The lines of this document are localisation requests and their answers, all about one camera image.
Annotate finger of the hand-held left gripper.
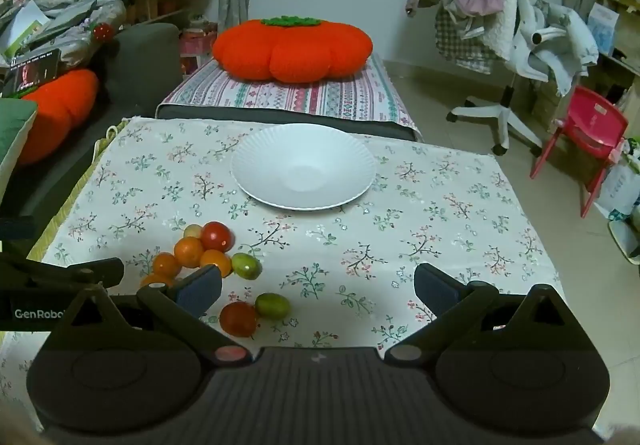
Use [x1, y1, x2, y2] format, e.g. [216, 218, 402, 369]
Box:
[0, 217, 37, 241]
[0, 256, 125, 288]

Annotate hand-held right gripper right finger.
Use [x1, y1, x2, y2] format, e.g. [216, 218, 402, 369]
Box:
[384, 262, 591, 368]

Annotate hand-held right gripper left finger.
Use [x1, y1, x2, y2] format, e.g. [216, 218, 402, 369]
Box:
[50, 264, 254, 368]

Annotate red cherry tomato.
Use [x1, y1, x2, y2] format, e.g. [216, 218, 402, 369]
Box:
[219, 301, 260, 338]
[201, 221, 235, 253]

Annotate green cherry tomato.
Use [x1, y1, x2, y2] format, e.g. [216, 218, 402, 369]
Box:
[255, 292, 291, 320]
[231, 252, 262, 281]

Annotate white paper plate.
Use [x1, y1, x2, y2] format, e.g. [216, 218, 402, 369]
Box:
[230, 123, 377, 211]

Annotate floral tablecloth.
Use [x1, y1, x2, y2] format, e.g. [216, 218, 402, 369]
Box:
[0, 116, 568, 431]

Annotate green pillow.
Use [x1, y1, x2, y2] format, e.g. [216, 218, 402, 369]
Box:
[0, 98, 40, 206]

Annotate long orange plush cushion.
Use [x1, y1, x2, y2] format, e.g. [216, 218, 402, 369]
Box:
[17, 69, 100, 166]

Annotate black book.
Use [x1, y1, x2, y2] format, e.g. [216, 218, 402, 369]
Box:
[2, 49, 62, 93]

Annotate white office chair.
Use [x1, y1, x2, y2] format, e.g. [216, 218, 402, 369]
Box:
[447, 0, 571, 156]

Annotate white bag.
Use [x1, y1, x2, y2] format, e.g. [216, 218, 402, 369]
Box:
[597, 160, 640, 221]

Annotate grey bag with papers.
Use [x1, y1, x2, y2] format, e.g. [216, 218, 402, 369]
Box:
[0, 0, 126, 61]

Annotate grey sofa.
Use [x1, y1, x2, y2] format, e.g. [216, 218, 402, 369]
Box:
[0, 22, 421, 246]

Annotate striped patterned cover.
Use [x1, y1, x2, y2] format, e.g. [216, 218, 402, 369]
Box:
[156, 54, 420, 136]

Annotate red plastic chair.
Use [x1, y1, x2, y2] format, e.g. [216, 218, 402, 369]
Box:
[530, 86, 630, 218]

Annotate pink storage box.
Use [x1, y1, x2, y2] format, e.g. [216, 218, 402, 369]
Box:
[180, 28, 218, 76]

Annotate checked cloth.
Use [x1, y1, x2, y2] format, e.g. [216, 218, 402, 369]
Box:
[434, 0, 506, 73]

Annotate large orange persimmon cushion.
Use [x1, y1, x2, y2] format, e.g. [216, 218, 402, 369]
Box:
[212, 16, 373, 83]

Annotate light grey towel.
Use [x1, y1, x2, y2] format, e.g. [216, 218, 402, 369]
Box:
[525, 2, 598, 96]

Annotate blue and white box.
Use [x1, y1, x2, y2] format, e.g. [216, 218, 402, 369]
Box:
[587, 4, 618, 57]

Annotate wooden shelf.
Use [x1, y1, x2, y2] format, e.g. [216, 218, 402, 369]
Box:
[595, 0, 640, 126]

